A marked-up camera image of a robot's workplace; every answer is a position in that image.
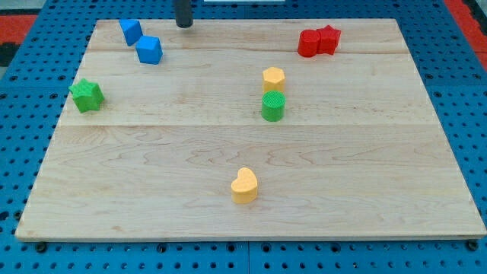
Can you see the blue cube block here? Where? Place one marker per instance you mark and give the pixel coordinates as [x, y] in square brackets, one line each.
[149, 50]

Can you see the red star block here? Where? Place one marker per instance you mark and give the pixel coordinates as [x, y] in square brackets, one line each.
[329, 40]

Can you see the green star block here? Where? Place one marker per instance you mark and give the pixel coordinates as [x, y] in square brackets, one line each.
[86, 95]

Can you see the green cylinder block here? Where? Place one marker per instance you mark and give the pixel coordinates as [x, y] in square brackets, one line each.
[273, 106]

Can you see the yellow heart block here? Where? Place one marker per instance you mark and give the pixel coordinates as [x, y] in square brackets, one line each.
[244, 188]

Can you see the light wooden board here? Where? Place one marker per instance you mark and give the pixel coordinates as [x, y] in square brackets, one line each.
[359, 155]

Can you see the yellow hexagon block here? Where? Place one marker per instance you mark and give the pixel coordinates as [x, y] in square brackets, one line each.
[273, 80]

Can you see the red cylinder block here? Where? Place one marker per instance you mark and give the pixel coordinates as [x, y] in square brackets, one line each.
[308, 43]

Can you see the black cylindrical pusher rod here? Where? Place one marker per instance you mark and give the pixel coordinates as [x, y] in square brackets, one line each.
[183, 13]

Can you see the blue prism block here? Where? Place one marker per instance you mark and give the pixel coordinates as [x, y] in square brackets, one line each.
[132, 30]

